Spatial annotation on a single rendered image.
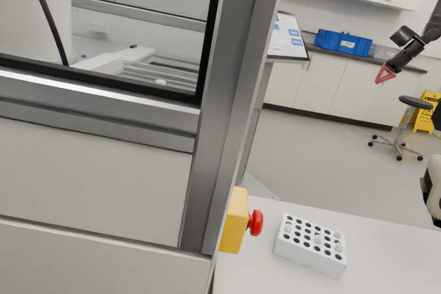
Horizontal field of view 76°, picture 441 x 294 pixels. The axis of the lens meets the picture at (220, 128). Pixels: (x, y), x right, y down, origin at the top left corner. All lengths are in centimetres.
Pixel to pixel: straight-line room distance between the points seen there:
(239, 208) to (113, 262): 18
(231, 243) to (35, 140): 29
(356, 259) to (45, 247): 54
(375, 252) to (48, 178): 62
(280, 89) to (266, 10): 357
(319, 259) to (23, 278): 45
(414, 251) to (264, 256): 36
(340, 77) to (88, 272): 377
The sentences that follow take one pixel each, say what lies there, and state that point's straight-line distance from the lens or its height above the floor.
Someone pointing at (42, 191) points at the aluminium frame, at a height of 98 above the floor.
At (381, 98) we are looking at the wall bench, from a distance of 427.
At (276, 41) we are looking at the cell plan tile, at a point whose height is 104.
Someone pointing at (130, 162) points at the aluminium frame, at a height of 103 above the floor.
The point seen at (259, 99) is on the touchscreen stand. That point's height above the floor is 69.
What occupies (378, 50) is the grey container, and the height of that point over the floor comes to 101.
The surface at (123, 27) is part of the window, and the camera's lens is 24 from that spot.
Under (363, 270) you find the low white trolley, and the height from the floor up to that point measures 76.
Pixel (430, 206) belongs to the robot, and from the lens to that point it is 122.
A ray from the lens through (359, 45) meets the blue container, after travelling 410.
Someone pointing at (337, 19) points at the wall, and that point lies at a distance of 453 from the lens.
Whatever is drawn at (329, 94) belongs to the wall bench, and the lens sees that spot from 396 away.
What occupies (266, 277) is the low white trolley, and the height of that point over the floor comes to 76.
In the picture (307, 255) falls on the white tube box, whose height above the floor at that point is 79.
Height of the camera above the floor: 117
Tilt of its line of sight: 23 degrees down
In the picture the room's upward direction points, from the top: 12 degrees clockwise
